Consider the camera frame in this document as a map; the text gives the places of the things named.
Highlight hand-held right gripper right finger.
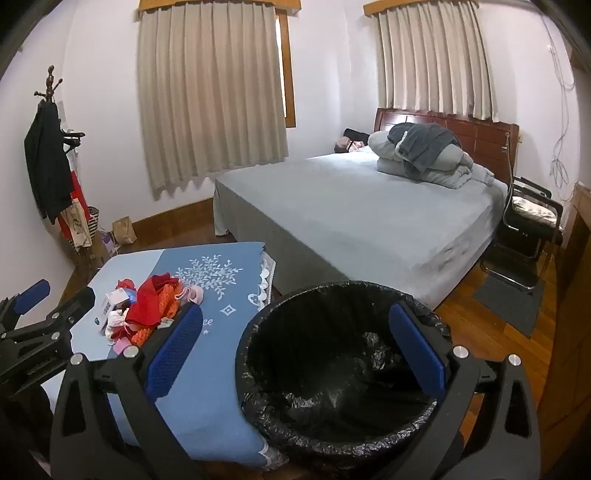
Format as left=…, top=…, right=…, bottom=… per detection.
left=388, top=302, right=542, bottom=480

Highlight white wall cables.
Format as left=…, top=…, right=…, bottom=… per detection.
left=539, top=18, right=577, bottom=189

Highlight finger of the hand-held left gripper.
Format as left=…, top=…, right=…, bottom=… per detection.
left=25, top=286, right=97, bottom=343
left=0, top=278, right=51, bottom=329

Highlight wooden headboard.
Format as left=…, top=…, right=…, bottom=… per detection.
left=373, top=108, right=520, bottom=185

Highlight beige tote bag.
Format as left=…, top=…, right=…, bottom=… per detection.
left=64, top=198, right=94, bottom=253

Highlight orange mesh net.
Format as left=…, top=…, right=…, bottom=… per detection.
left=128, top=281, right=186, bottom=348

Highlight brown paper bag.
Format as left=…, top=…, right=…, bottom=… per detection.
left=112, top=217, right=138, bottom=246

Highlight black coat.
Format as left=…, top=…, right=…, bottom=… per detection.
left=24, top=99, right=75, bottom=223

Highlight red bag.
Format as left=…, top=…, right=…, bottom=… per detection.
left=57, top=170, right=89, bottom=241

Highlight bed with grey sheet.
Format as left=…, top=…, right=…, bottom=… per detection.
left=213, top=148, right=509, bottom=311

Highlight dark grey garment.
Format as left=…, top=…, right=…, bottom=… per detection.
left=388, top=123, right=456, bottom=180

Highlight red cloth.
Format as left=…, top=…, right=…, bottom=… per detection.
left=124, top=273, right=185, bottom=325

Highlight wooden coat rack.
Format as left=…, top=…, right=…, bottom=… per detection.
left=34, top=65, right=65, bottom=108

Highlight small white box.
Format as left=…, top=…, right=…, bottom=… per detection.
left=95, top=288, right=129, bottom=330

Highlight beige curtain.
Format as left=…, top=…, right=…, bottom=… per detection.
left=375, top=0, right=501, bottom=123
left=136, top=0, right=291, bottom=200

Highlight black hanger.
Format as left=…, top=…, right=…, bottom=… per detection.
left=59, top=131, right=86, bottom=154

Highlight wooden cabinet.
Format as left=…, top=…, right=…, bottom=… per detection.
left=538, top=181, right=591, bottom=462

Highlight folded light grey quilt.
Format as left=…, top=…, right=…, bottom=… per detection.
left=367, top=130, right=496, bottom=190

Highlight grey floor mat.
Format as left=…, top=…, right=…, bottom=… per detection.
left=472, top=272, right=546, bottom=339

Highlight trash bin with black liner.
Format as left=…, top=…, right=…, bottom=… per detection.
left=235, top=281, right=455, bottom=468

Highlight wooden window frame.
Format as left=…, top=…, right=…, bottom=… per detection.
left=275, top=11, right=297, bottom=129

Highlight chair cushion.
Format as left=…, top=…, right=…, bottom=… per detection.
left=512, top=196, right=560, bottom=219

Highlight blue tree print tablecloth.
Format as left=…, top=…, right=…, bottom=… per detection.
left=69, top=242, right=291, bottom=468

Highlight pink and black bag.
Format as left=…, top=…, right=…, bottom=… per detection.
left=333, top=128, right=371, bottom=153

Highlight black metal chair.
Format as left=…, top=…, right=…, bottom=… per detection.
left=479, top=175, right=565, bottom=292

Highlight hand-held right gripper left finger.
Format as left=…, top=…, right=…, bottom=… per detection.
left=48, top=303, right=205, bottom=480

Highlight wooden curtain valance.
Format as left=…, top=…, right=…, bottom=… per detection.
left=363, top=0, right=481, bottom=18
left=137, top=0, right=302, bottom=13

